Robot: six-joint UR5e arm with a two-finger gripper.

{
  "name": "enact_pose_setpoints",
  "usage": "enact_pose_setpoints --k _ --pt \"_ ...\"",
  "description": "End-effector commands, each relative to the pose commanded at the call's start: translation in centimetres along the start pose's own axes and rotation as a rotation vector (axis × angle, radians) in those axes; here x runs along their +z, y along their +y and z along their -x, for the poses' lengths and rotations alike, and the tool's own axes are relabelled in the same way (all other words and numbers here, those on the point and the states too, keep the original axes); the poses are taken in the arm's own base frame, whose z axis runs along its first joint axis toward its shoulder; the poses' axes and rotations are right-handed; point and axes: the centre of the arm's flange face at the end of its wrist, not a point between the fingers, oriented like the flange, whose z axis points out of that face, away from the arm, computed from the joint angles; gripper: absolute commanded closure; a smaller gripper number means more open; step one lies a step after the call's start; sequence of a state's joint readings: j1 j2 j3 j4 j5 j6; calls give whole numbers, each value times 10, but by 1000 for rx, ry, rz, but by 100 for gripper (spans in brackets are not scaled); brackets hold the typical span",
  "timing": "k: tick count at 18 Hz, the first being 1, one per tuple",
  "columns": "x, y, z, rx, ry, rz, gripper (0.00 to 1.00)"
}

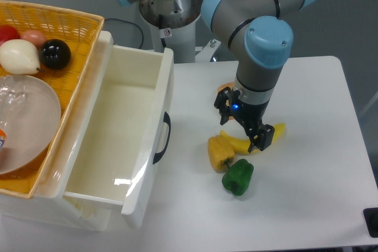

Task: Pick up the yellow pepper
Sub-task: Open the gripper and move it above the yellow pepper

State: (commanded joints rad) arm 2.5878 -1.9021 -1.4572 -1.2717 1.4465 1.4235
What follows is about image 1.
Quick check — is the white open drawer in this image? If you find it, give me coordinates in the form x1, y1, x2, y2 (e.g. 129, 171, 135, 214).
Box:
63, 44, 174, 229

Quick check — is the white pear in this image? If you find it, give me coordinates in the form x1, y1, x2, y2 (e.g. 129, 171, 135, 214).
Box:
1, 39, 40, 75

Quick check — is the orange fruit piece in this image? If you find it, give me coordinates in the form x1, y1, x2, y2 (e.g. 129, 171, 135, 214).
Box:
217, 81, 234, 93

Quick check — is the green bell pepper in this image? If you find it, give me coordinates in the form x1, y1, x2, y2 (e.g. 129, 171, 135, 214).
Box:
221, 159, 254, 196

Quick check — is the red tomato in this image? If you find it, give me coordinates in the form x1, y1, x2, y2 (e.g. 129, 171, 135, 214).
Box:
0, 25, 20, 45

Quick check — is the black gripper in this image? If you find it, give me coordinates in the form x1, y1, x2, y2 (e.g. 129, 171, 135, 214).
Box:
214, 87, 275, 152

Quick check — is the black ball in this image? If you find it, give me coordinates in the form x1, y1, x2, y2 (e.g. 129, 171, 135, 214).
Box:
38, 39, 71, 70

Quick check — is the black cable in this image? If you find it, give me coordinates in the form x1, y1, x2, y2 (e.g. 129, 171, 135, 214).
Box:
103, 18, 145, 50

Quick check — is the white drawer cabinet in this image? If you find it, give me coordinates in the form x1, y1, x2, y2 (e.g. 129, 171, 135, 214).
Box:
1, 31, 174, 231

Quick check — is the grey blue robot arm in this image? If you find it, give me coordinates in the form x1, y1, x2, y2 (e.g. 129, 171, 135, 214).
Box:
118, 0, 316, 150

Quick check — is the clear plastic bag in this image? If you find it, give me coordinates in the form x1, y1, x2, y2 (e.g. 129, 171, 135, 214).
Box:
1, 75, 26, 150

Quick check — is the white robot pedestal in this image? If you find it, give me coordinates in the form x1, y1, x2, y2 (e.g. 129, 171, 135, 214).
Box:
139, 0, 202, 63

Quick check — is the yellow bell pepper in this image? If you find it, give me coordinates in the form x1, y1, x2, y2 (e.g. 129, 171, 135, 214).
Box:
207, 135, 235, 172

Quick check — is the beige plate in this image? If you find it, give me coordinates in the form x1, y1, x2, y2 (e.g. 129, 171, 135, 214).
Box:
1, 76, 61, 174

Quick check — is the yellow banana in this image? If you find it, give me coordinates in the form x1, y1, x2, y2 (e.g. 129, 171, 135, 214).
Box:
220, 123, 286, 155

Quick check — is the black corner object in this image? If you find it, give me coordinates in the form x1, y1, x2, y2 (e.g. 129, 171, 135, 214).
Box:
363, 207, 378, 238

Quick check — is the yellow woven basket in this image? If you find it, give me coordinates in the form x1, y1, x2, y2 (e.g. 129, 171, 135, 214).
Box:
1, 0, 105, 199

